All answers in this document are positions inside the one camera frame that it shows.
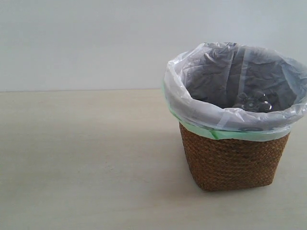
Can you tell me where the white green plastic bag liner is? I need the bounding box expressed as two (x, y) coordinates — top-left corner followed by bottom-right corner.
(163, 43), (307, 141)

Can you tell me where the brown woven wicker basket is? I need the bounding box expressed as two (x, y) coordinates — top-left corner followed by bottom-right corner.
(179, 125), (289, 191)

